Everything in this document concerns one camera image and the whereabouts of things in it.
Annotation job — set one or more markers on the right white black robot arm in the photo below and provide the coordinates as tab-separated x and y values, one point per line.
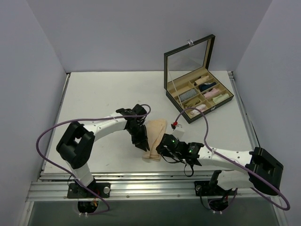
256	169

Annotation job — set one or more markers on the right side aluminium rail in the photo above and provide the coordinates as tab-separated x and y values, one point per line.
247	122

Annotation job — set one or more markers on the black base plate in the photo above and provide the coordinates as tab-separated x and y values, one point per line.
75	191
207	188

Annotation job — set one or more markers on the navy rolled cloth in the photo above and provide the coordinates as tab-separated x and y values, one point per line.
205	86

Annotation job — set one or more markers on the grey striped rolled cloth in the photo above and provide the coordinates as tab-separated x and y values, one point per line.
188	94

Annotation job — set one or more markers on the beige rolled cloth top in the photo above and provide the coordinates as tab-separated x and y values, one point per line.
201	80

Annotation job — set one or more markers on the black compartment storage box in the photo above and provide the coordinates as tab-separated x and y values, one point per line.
189	84

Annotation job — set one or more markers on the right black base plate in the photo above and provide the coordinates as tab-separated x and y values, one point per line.
207	188

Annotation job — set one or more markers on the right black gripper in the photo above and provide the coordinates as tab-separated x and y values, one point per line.
164	146

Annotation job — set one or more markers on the aluminium front rail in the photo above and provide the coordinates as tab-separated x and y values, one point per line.
120	190

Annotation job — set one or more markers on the beige underwear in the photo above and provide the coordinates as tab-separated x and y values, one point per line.
155	131

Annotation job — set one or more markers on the white pink rolled cloth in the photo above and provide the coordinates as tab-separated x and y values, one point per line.
196	111

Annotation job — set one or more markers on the aluminium rail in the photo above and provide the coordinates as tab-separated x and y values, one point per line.
120	190
247	122

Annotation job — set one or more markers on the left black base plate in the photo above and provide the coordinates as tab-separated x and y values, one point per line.
75	191

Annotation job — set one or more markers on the cream rolled cloth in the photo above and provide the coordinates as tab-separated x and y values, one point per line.
220	98

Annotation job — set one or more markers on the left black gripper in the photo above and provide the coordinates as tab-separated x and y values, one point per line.
139	133

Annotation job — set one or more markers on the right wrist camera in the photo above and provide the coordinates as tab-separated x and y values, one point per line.
177	131

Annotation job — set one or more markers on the tan rolled cloth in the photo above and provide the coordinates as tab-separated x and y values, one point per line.
192	102

